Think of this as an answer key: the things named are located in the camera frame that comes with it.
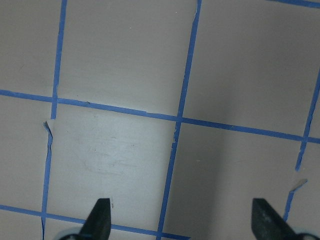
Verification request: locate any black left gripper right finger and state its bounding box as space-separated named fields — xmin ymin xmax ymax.
xmin=251 ymin=198 xmax=297 ymax=240

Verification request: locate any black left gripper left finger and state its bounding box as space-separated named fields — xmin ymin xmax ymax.
xmin=79 ymin=198 xmax=111 ymax=240

